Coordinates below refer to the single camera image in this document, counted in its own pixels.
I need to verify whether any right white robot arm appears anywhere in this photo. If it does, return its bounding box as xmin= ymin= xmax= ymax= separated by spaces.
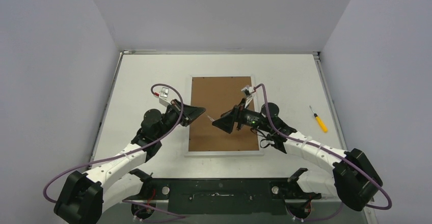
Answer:
xmin=212 ymin=99 xmax=383 ymax=211

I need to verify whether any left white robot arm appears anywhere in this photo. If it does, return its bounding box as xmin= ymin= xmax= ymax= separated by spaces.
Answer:
xmin=53 ymin=99 xmax=206 ymax=223

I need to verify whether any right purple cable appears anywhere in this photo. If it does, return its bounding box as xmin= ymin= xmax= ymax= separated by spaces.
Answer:
xmin=254 ymin=83 xmax=393 ymax=211

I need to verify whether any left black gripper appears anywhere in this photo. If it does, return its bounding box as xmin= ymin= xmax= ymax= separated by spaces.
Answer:
xmin=155 ymin=99 xmax=206 ymax=139

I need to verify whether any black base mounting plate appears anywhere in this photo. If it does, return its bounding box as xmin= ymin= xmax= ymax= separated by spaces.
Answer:
xmin=129 ymin=178 xmax=321 ymax=215

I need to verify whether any yellow handled screwdriver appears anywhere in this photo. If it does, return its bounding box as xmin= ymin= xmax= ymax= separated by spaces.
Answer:
xmin=309 ymin=106 xmax=328 ymax=133

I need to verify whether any white picture frame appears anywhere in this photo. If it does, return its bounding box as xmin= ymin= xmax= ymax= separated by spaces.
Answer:
xmin=184 ymin=75 xmax=264 ymax=158

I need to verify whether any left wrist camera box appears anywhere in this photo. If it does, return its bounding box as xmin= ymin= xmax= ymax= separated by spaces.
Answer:
xmin=158 ymin=87 xmax=170 ymax=107

